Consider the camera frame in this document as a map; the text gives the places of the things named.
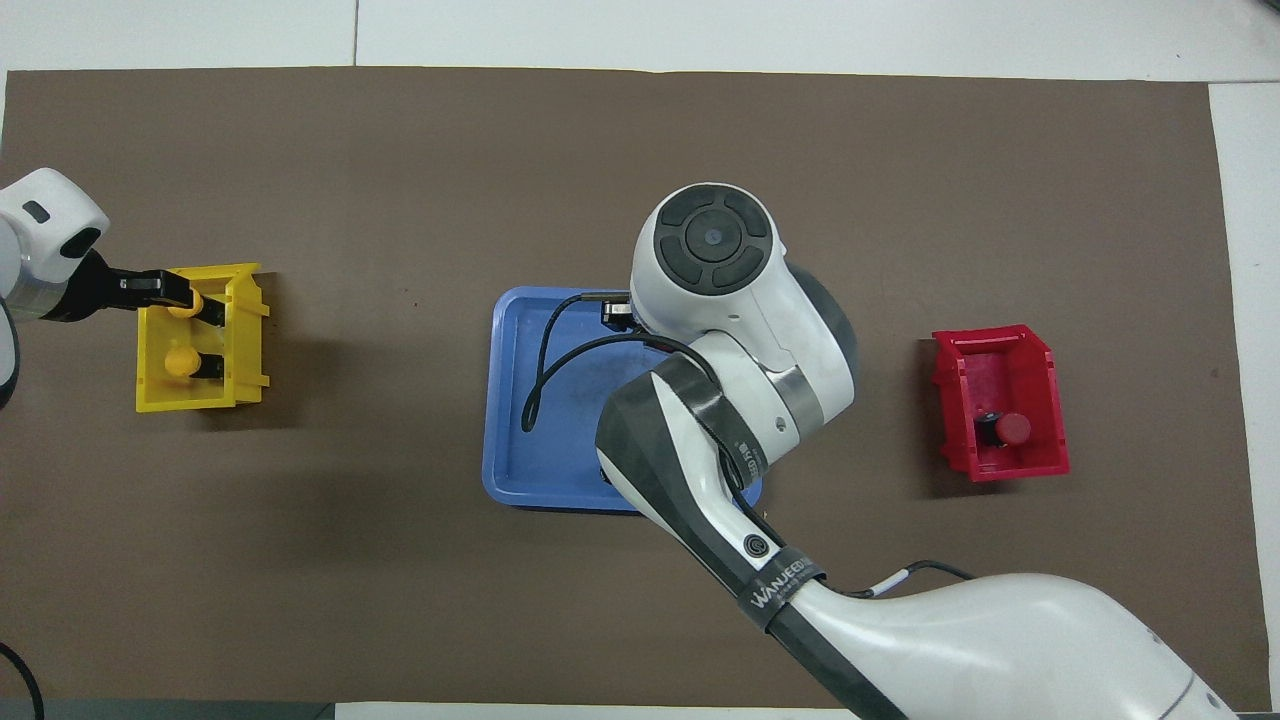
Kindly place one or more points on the yellow plastic bin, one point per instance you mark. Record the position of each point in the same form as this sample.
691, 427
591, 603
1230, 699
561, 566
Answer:
150, 398

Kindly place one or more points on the yellow push button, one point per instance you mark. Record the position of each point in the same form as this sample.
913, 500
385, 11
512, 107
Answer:
186, 311
181, 361

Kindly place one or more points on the brown table mat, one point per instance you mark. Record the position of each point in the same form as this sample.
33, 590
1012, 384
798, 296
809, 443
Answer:
300, 600

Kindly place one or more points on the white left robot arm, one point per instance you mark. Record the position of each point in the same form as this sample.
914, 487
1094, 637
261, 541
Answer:
40, 240

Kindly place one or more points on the red push button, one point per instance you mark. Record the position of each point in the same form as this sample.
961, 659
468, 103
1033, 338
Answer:
1014, 429

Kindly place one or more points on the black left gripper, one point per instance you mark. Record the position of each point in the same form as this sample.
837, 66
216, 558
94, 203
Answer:
88, 290

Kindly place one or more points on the red plastic bin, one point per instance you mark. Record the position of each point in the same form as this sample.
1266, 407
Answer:
1045, 457

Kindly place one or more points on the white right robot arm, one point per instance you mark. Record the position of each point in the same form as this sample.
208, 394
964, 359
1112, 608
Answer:
950, 640

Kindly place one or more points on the blue plastic tray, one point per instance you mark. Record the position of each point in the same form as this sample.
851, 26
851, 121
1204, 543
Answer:
510, 450

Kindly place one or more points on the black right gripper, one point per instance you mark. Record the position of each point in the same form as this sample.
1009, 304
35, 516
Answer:
617, 315

